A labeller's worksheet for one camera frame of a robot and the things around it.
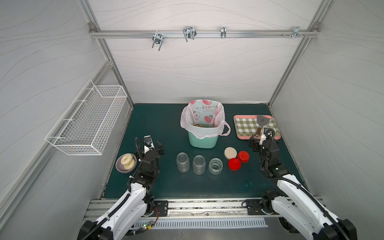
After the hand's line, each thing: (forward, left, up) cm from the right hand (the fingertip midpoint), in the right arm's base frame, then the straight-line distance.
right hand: (264, 136), depth 80 cm
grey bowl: (-15, +80, -13) cm, 83 cm away
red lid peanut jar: (-14, +44, -6) cm, 46 cm away
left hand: (-6, +63, -2) cm, 64 cm away
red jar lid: (-10, +14, -16) cm, 24 cm away
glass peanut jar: (-11, +25, -18) cm, 33 cm away
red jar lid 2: (-4, +8, -16) cm, 19 cm away
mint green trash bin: (+4, +31, -15) cm, 34 cm away
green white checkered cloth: (+20, +1, -19) cm, 28 cm away
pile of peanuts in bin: (+13, +37, -9) cm, 40 cm away
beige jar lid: (-2, +16, -17) cm, 23 cm away
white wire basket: (-8, +89, +15) cm, 90 cm away
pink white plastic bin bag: (+16, +33, -5) cm, 37 cm away
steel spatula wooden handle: (+25, -10, -16) cm, 31 cm away
